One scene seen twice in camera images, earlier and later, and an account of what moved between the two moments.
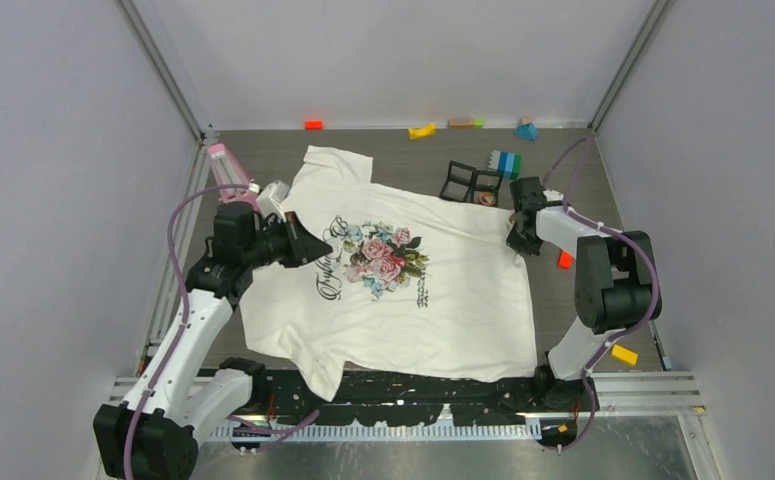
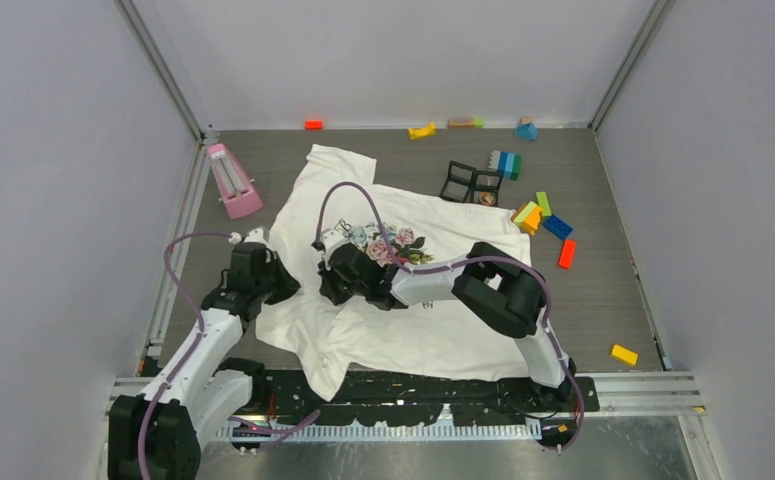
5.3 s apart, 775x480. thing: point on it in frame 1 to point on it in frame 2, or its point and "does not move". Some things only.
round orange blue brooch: [487, 199] does not move
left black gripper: [302, 245] to [288, 285]
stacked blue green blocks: [509, 164] does not move
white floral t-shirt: [413, 285] does not move
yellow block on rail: [624, 354] does not move
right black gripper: [521, 247] to [328, 290]
